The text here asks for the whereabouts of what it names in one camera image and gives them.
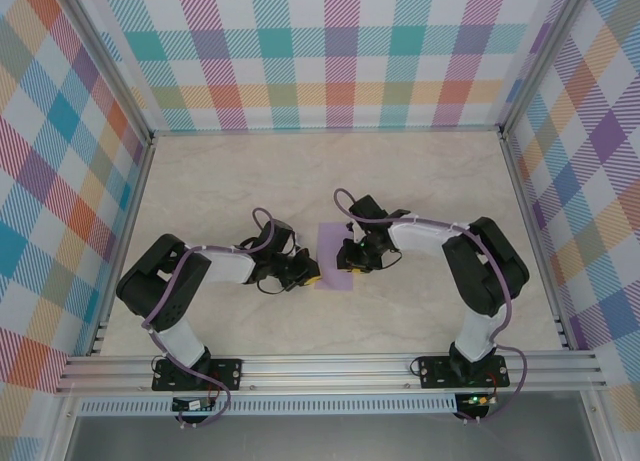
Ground aluminium table edge rail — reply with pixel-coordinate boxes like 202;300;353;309
89;133;159;357
497;130;576;352

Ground slotted grey cable duct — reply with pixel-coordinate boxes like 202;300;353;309
77;393;459;416

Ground long aluminium mounting rail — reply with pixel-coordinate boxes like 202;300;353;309
54;349;609;396

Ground thin aluminium wall rail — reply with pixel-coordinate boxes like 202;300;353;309
149;126;506;135

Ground small dark circuit board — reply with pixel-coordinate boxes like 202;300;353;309
172;398;217;413

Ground grey metal panel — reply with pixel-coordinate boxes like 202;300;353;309
64;413;601;461

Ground purple paper sheet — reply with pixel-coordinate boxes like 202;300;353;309
312;222;355;291

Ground aluminium frame post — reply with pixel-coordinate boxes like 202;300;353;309
497;0;599;140
52;0;156;147

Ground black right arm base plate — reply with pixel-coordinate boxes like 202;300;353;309
418;355;510;390

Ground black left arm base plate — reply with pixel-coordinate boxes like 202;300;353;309
151;358;245;393

